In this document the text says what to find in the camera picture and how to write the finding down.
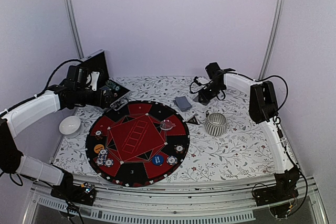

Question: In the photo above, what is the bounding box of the blue small blind button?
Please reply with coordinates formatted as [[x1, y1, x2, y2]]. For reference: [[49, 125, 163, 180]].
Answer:
[[152, 155, 164, 166]]

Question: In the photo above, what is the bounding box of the chip row in case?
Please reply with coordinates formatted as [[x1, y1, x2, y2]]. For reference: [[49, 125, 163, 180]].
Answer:
[[106, 80, 121, 93]]

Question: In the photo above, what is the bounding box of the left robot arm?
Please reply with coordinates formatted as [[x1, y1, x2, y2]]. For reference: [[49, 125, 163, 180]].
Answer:
[[1, 54, 115, 202]]

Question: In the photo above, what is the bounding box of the spread blue chips pile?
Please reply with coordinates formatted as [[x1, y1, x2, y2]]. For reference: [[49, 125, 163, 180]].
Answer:
[[96, 149, 108, 166]]

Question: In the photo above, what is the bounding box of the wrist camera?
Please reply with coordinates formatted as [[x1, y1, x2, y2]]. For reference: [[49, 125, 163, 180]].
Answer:
[[89, 71, 100, 91], [193, 77, 208, 86]]

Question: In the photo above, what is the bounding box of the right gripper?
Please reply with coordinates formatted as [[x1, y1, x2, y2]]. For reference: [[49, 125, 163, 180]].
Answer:
[[198, 83, 223, 104]]

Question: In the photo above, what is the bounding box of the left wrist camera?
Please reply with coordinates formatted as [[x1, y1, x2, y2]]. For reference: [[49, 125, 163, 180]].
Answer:
[[89, 71, 100, 91]]

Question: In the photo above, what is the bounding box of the aluminium poker chip case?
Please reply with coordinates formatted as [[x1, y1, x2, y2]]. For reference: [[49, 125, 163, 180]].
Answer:
[[79, 49, 130, 111]]

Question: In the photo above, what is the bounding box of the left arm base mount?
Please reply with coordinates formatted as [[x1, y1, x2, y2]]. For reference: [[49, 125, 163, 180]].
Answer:
[[50, 183, 97, 206]]

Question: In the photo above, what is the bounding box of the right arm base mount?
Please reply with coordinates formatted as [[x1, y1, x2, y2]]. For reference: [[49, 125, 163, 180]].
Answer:
[[251, 183, 299, 219]]

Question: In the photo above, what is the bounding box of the clear acrylic dealer button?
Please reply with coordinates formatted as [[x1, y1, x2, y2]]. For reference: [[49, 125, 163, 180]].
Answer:
[[160, 119, 175, 131]]

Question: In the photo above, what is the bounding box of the aluminium post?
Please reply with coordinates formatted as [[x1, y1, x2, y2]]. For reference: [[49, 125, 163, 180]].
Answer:
[[64, 0, 84, 59], [258, 0, 285, 79]]

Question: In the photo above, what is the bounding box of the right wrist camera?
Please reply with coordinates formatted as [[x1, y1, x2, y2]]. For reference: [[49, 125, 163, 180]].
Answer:
[[193, 77, 208, 86]]

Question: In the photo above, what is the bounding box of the round red black poker mat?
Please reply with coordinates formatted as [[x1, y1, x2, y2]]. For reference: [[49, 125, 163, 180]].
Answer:
[[86, 101, 190, 187]]

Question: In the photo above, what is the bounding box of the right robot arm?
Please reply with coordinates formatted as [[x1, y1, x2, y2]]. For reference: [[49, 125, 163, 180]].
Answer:
[[193, 62, 303, 203]]

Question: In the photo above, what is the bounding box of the aluminium front rail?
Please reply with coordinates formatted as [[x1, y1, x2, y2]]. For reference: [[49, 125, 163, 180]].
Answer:
[[23, 175, 329, 223]]

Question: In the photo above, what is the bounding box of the orange big blind button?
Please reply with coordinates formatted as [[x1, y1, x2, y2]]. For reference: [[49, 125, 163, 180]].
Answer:
[[94, 144, 104, 154]]

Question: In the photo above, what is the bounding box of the blue playing card deck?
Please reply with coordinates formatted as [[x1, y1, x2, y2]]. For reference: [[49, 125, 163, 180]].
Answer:
[[174, 96, 192, 112]]

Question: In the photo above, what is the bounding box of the blue white chip stack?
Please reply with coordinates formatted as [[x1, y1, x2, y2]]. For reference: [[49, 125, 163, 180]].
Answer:
[[166, 156, 178, 165]]

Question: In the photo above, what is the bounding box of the left aluminium post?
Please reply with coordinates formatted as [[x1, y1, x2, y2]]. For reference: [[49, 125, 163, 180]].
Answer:
[[64, 0, 84, 59]]

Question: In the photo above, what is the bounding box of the floral table cover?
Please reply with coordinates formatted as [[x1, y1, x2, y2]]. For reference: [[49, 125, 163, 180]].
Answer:
[[49, 76, 295, 183]]

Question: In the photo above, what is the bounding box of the single blue white chip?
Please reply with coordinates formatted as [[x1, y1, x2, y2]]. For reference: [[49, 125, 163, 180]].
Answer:
[[104, 158, 114, 167]]

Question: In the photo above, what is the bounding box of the white ceramic bowl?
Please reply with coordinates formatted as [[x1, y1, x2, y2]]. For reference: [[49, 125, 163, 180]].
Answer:
[[59, 115, 81, 138]]

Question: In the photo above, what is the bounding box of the right aluminium post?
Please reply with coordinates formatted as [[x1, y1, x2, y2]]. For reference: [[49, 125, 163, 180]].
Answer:
[[258, 0, 285, 79]]

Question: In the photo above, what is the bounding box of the black triangular all-in button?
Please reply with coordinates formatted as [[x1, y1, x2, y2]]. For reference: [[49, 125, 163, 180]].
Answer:
[[186, 115, 199, 125]]

